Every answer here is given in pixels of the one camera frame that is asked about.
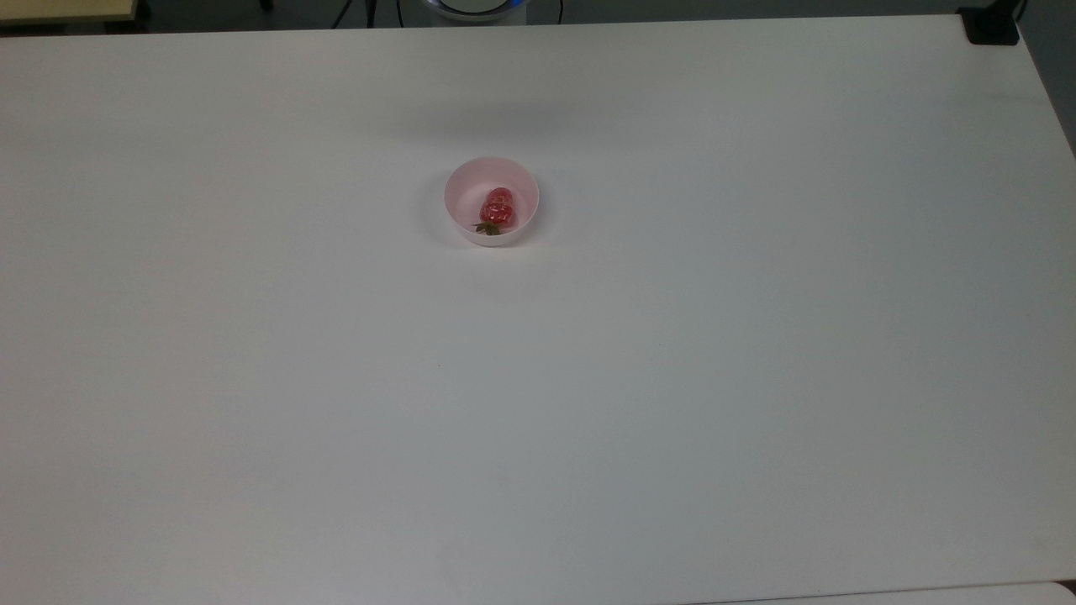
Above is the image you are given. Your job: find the pink plastic bowl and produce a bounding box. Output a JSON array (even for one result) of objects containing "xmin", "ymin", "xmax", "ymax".
[{"xmin": 444, "ymin": 156, "xmax": 541, "ymax": 248}]

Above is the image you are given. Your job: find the red strawberry with green leaves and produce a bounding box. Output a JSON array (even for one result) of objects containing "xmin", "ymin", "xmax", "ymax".
[{"xmin": 472, "ymin": 187, "xmax": 518, "ymax": 236}]

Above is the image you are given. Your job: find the beige wooden table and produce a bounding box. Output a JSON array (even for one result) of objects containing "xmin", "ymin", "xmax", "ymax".
[{"xmin": 0, "ymin": 0, "xmax": 139, "ymax": 26}]

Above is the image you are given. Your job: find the black camera stand clamp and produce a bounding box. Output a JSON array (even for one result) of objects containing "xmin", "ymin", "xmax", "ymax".
[{"xmin": 957, "ymin": 0, "xmax": 1028, "ymax": 46}]

